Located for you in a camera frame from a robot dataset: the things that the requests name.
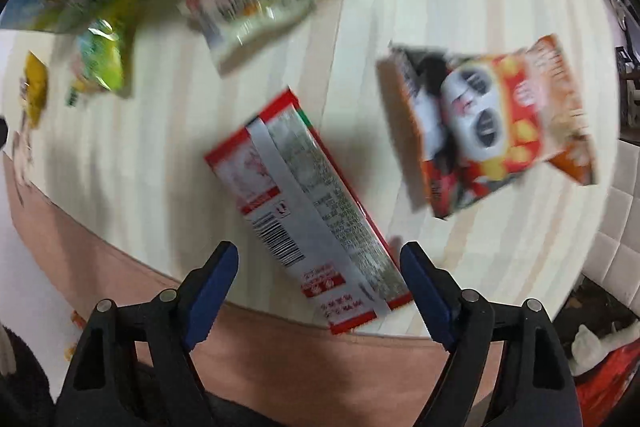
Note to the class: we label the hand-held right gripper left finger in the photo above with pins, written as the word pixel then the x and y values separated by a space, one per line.
pixel 210 302

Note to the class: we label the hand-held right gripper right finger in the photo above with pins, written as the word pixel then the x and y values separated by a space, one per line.
pixel 425 302

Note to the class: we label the green candy packet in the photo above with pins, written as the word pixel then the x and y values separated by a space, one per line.
pixel 102 57

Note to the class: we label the red bag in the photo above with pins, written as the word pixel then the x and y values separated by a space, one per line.
pixel 610 382

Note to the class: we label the white panda snack packet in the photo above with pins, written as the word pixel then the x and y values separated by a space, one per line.
pixel 250 12

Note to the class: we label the white padded chair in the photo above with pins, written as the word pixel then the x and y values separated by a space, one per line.
pixel 620 232

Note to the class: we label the large orange panda snack packet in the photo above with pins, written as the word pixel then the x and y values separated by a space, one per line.
pixel 480 122

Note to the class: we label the white crumpled object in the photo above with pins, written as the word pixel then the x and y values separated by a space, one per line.
pixel 592 347

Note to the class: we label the red and white snack packet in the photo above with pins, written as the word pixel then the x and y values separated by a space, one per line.
pixel 320 217

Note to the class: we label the yellow chip packet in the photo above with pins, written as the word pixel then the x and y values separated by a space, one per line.
pixel 35 92

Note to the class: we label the person's dark fleece clothing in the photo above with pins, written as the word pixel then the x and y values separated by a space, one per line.
pixel 20 387

